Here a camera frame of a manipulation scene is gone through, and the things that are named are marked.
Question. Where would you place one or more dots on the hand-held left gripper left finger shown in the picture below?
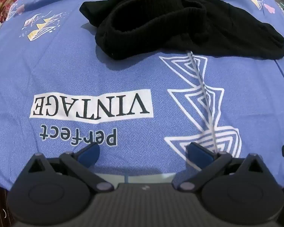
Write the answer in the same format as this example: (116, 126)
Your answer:
(90, 155)

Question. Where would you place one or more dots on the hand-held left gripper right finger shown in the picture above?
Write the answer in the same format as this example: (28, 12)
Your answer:
(198, 153)

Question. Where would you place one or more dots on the black pants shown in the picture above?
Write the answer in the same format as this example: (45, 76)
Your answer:
(156, 19)

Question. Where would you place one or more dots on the blue printed bedsheet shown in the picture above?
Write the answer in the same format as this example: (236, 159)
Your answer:
(85, 75)

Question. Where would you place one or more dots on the red floral blanket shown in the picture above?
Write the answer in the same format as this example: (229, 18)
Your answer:
(2, 2)

